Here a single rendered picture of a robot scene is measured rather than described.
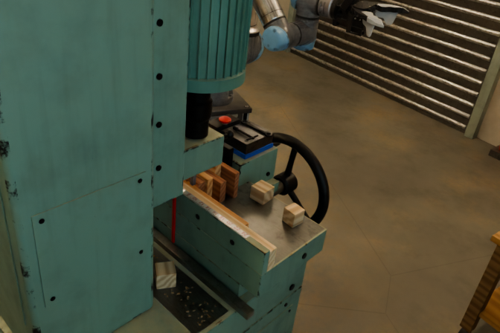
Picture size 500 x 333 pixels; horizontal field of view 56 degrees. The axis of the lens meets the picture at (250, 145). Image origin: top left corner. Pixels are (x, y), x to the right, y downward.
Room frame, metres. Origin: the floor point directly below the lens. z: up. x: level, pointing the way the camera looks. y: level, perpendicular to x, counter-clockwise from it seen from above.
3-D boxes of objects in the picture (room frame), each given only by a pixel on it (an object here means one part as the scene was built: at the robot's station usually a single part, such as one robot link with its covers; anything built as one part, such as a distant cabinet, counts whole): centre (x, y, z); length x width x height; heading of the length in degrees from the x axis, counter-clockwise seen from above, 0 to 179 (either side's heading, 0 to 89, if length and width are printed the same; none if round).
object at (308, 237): (0.95, 0.08, 0.87); 0.61 x 0.30 x 0.06; 50
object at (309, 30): (1.52, -0.12, 1.12); 0.11 x 0.08 x 0.11; 142
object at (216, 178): (0.93, 0.14, 0.93); 0.24 x 0.02 x 0.05; 50
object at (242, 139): (1.02, 0.03, 0.99); 0.13 x 0.11 x 0.06; 50
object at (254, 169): (1.02, 0.03, 0.91); 0.15 x 0.14 x 0.09; 50
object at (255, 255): (0.84, 0.18, 0.93); 0.60 x 0.02 x 0.06; 50
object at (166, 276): (0.70, 0.14, 0.82); 0.04 x 0.04 x 0.04; 19
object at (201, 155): (0.83, 0.13, 1.03); 0.14 x 0.07 x 0.09; 140
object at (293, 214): (0.82, -0.11, 0.92); 0.03 x 0.03 x 0.04; 45
